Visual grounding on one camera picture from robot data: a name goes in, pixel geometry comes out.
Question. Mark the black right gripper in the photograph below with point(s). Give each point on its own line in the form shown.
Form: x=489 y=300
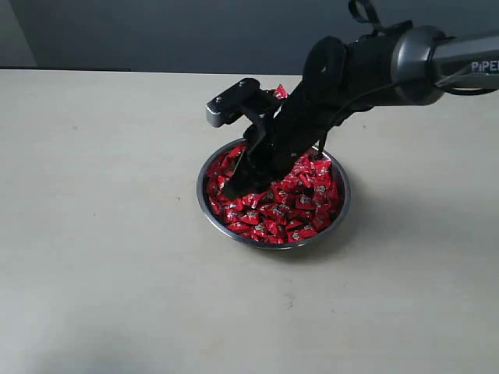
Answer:
x=279 y=140

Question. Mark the red foil wrapper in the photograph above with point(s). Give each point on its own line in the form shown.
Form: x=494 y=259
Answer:
x=280 y=93

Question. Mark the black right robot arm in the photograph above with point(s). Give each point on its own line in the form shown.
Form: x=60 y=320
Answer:
x=413 y=68

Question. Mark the round stainless steel bowl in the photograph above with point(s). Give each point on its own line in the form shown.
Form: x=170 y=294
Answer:
x=339 y=202

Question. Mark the pile of red candies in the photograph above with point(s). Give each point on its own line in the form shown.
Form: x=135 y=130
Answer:
x=296 y=206

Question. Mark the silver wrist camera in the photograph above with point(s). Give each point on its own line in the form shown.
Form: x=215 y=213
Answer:
x=244 y=98

